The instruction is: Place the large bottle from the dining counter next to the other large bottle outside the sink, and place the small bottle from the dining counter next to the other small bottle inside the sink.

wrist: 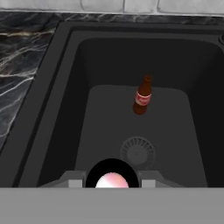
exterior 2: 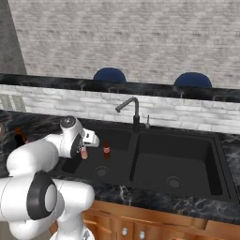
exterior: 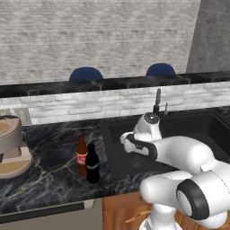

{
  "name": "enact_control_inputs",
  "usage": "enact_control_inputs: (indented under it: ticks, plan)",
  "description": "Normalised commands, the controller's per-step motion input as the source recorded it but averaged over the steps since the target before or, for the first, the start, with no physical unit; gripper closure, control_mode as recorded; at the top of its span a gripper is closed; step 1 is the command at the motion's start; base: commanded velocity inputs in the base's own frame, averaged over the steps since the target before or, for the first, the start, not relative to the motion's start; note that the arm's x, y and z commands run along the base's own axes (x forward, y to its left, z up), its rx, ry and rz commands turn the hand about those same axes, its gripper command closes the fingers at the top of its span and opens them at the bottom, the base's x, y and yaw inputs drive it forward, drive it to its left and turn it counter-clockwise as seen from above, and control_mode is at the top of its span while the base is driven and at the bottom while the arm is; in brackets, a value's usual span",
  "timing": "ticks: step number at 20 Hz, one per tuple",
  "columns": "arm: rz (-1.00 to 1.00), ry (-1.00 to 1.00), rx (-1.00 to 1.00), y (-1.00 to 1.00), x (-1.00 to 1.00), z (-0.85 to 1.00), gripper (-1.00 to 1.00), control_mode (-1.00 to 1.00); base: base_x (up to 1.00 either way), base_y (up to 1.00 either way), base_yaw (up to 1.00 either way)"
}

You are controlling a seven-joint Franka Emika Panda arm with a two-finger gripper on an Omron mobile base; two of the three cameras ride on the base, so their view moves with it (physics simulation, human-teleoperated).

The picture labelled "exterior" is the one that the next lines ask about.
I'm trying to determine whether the black kitchen sink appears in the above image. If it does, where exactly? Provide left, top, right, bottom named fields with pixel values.
left=100, top=110, right=230, bottom=181

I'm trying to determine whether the dark grey sink tap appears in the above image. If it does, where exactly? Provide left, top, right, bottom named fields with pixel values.
left=153, top=87, right=163, bottom=116

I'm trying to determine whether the brown cola bottle red label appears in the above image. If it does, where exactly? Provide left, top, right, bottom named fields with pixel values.
left=76, top=136, right=89, bottom=177

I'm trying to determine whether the black glass bottle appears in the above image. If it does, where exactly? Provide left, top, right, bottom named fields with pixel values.
left=84, top=143, right=102, bottom=185

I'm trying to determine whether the blue round stool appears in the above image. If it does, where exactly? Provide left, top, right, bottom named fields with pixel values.
left=68, top=66, right=104, bottom=83
left=146, top=62, right=177, bottom=76

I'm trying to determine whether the wooden cupboard door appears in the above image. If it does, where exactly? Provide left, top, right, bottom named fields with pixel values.
left=102, top=191, right=230, bottom=230

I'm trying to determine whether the beige coffee machine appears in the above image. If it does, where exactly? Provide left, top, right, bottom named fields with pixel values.
left=0, top=115, right=33, bottom=180

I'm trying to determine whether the grey dishwasher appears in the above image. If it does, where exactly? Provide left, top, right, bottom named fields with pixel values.
left=0, top=199, right=103, bottom=230

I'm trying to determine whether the grey wall socket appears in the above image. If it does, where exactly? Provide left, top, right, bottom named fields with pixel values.
left=14, top=107, right=32, bottom=127
left=0, top=109, right=12, bottom=118

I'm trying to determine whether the wooden cupboard handle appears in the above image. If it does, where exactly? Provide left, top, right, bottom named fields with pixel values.
left=124, top=209, right=152, bottom=225

